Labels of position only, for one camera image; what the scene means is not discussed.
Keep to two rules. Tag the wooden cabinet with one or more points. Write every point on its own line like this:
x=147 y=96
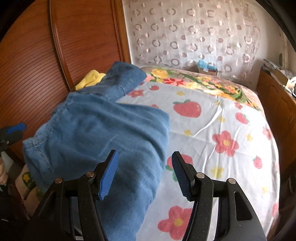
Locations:
x=277 y=111

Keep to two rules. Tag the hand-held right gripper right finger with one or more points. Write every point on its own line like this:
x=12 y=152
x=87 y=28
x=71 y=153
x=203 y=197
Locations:
x=181 y=178

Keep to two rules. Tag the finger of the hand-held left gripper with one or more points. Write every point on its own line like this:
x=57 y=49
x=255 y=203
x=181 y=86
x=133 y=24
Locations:
x=16 y=128
x=15 y=138

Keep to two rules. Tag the grey patterned bag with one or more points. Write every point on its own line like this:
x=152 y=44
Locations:
x=270 y=64

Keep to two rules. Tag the dark floral cloth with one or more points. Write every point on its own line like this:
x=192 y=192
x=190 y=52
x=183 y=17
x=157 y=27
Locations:
x=26 y=182

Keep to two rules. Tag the blue denim pants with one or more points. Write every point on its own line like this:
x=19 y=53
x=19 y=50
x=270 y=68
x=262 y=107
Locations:
x=104 y=129

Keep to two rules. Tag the person's left hand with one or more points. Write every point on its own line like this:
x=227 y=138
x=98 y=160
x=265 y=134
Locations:
x=2 y=172

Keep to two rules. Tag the blue packet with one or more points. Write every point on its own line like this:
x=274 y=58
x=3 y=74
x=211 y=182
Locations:
x=207 y=64

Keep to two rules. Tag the white strawberry flower blanket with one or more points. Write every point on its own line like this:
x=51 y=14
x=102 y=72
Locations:
x=208 y=129

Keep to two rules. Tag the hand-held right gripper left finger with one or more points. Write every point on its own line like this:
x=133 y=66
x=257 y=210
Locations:
x=108 y=178

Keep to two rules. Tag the yellow cloth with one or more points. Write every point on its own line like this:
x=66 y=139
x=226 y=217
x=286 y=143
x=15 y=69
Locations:
x=91 y=78

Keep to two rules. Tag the open cardboard box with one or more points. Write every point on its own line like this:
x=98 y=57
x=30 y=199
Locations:
x=281 y=76

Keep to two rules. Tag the wooden headboard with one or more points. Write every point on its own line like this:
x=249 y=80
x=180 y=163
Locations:
x=46 y=69

